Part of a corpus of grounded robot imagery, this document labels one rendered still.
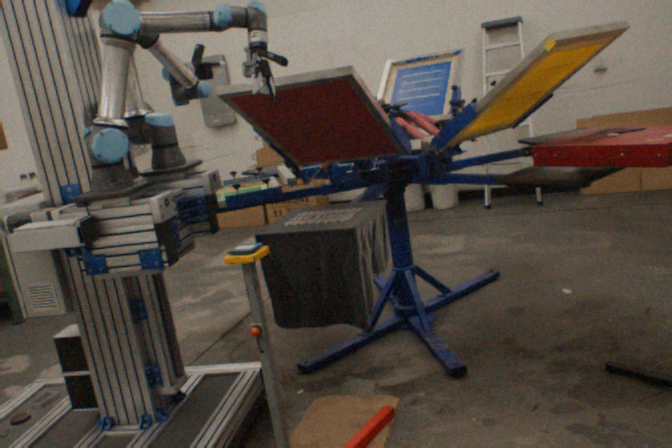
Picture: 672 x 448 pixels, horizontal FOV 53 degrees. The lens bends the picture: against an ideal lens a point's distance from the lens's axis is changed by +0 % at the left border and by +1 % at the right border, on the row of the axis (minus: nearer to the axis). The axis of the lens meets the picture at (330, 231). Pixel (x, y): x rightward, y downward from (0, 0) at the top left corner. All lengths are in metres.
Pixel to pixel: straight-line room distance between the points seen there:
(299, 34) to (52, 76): 5.04
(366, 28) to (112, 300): 5.07
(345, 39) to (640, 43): 2.86
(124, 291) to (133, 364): 0.32
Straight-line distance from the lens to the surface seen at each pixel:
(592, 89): 7.05
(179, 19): 2.63
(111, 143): 2.39
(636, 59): 7.05
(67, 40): 2.79
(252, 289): 2.54
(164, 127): 2.97
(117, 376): 3.04
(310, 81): 2.63
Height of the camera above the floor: 1.55
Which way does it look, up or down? 13 degrees down
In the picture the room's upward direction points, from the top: 9 degrees counter-clockwise
